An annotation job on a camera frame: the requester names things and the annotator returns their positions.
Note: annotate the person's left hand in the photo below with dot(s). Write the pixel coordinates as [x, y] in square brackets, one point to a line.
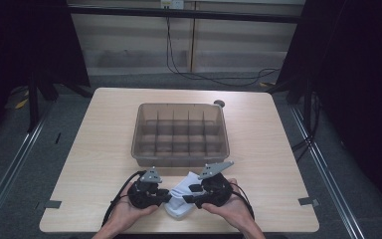
[127, 212]

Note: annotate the person's right hand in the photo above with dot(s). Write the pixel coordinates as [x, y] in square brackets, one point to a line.
[235, 209]

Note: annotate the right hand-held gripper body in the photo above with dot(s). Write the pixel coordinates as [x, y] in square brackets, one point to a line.
[217, 189]

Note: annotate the black curtain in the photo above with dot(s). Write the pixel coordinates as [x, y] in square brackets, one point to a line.
[13, 40]
[361, 83]

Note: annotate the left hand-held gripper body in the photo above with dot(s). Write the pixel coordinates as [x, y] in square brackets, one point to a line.
[144, 195]

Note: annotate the grey tape piece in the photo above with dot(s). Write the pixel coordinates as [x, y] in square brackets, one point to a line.
[307, 201]
[53, 204]

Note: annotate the white wall socket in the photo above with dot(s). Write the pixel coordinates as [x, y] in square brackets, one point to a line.
[172, 4]

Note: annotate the metal floor rail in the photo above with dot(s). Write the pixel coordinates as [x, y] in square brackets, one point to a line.
[332, 186]
[11, 169]

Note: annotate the black metal stand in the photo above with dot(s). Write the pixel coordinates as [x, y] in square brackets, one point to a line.
[33, 106]
[307, 103]

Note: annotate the black round table grommet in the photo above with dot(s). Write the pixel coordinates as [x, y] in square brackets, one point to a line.
[219, 103]

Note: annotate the black horizontal bar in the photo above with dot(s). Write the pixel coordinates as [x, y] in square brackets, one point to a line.
[129, 12]

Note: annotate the yellow floor tape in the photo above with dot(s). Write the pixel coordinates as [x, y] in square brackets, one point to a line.
[267, 84]
[21, 104]

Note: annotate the translucent brown divided storage box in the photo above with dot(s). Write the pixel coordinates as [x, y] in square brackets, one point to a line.
[179, 139]

